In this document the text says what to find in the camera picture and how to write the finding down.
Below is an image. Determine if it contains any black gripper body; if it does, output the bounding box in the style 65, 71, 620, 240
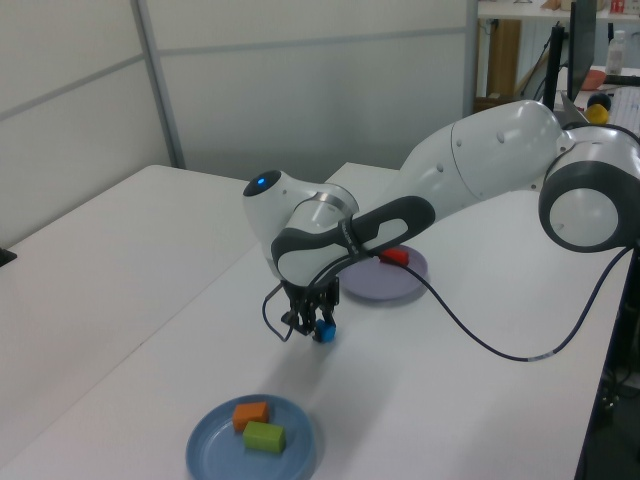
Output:
283, 282, 325, 303

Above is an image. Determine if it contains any blue block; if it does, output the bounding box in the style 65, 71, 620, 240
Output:
315, 319, 338, 346

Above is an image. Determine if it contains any red cylinder block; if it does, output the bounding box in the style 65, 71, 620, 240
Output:
379, 247, 412, 266

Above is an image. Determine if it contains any orange block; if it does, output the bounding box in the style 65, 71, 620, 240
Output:
232, 401, 271, 432

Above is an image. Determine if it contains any green block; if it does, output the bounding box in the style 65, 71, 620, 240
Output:
242, 420, 288, 455

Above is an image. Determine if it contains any purple plate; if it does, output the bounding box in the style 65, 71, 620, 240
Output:
339, 243, 430, 304

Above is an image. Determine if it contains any blue plate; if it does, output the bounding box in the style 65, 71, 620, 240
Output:
185, 394, 318, 480

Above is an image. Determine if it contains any wooden cabinet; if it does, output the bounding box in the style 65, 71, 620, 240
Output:
487, 19, 522, 99

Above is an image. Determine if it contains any black monitor stand pole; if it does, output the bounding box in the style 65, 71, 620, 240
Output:
542, 24, 569, 114

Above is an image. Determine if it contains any black monitor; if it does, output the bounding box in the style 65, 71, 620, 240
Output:
569, 0, 599, 104

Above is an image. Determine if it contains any clear plastic bottle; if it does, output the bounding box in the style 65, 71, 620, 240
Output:
605, 29, 628, 76

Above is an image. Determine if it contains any black cable strap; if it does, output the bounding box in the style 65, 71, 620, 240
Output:
338, 217, 366, 260

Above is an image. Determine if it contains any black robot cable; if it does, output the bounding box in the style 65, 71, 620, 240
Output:
260, 244, 632, 362

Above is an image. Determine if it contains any grey partition post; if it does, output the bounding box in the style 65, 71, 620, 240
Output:
463, 0, 482, 117

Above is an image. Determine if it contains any black table side frame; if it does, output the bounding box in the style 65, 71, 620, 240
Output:
573, 239, 640, 480

